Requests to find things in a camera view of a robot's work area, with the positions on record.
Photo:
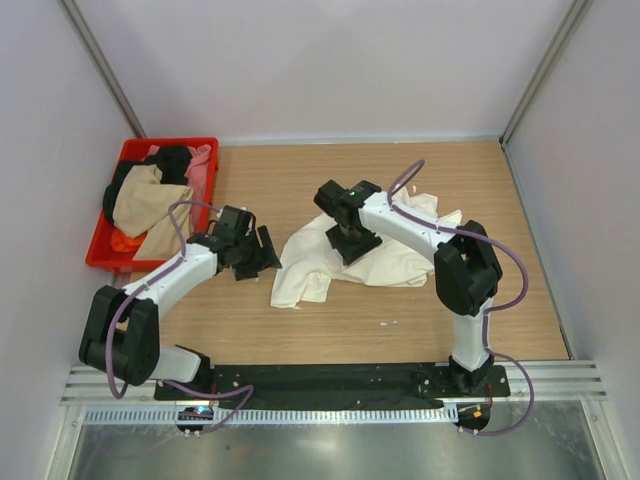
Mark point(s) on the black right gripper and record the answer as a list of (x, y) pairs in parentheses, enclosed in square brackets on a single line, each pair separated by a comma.
[(351, 253)]

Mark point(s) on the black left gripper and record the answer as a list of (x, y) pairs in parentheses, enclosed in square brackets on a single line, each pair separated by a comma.
[(264, 258)]

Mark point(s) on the white t-shirt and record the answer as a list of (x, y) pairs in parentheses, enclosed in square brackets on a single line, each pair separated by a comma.
[(310, 264)]

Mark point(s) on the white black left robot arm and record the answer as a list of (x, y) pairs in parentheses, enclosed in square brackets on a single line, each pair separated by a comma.
[(122, 332)]

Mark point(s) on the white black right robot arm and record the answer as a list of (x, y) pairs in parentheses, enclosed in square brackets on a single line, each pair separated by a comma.
[(466, 268)]

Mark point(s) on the pink t-shirt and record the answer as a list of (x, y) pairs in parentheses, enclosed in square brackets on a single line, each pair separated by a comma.
[(197, 172)]

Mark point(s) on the beige t-shirt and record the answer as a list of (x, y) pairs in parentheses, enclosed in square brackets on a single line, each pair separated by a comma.
[(141, 207)]

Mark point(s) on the black t-shirt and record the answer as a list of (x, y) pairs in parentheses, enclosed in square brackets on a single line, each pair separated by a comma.
[(172, 161)]

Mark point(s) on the orange t-shirt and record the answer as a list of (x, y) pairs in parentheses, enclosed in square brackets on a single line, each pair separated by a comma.
[(121, 243)]

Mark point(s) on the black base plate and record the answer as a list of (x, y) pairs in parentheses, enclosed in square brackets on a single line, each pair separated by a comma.
[(334, 387)]

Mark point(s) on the aluminium rail frame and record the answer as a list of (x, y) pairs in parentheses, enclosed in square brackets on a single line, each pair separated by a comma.
[(536, 420)]

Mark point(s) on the grey metal corner post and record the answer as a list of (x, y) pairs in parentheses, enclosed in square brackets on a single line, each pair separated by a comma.
[(98, 58)]

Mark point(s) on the grey right corner post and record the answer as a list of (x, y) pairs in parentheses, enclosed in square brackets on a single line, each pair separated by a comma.
[(559, 41)]

